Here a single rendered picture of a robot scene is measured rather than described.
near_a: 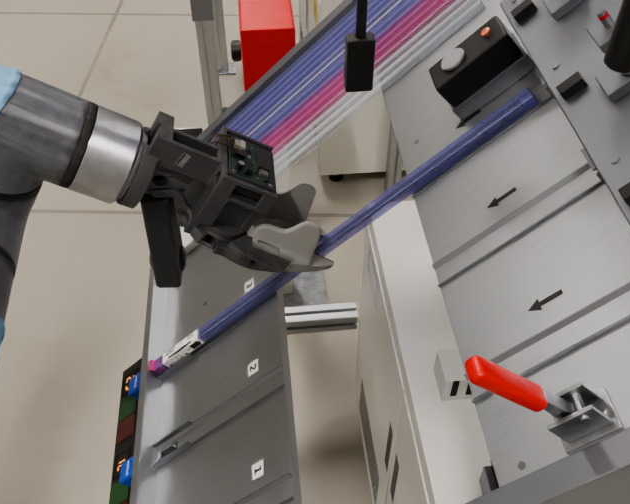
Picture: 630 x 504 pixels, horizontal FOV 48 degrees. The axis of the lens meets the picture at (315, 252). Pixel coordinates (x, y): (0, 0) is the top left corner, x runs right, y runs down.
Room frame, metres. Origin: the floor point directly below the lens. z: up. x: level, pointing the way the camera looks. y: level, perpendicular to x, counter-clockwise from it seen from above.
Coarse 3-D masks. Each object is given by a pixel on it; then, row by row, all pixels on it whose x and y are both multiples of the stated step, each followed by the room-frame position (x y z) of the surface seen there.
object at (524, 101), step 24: (528, 96) 0.51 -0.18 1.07; (504, 120) 0.51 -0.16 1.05; (456, 144) 0.51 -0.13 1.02; (480, 144) 0.50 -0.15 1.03; (432, 168) 0.50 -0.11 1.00; (384, 192) 0.51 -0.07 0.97; (408, 192) 0.50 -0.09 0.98; (360, 216) 0.50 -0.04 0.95; (336, 240) 0.49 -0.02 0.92; (264, 288) 0.49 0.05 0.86; (240, 312) 0.48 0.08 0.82
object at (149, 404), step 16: (160, 288) 0.60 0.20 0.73; (160, 304) 0.58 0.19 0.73; (160, 320) 0.55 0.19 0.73; (144, 336) 0.52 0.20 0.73; (160, 336) 0.53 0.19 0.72; (144, 352) 0.50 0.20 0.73; (160, 352) 0.50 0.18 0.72; (144, 368) 0.48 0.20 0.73; (144, 384) 0.45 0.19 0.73; (160, 384) 0.46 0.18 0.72; (144, 400) 0.43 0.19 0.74; (160, 400) 0.44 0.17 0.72; (144, 416) 0.41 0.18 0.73; (144, 432) 0.39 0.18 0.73; (144, 448) 0.37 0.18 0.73; (144, 464) 0.36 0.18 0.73; (144, 480) 0.34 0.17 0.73; (144, 496) 0.32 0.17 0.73
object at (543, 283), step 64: (448, 128) 0.55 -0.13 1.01; (512, 128) 0.50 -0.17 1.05; (448, 192) 0.48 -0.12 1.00; (512, 192) 0.44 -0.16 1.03; (576, 192) 0.40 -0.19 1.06; (448, 256) 0.41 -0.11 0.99; (512, 256) 0.38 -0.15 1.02; (576, 256) 0.35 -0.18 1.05; (512, 320) 0.32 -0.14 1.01; (576, 320) 0.30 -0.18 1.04; (512, 448) 0.23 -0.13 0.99
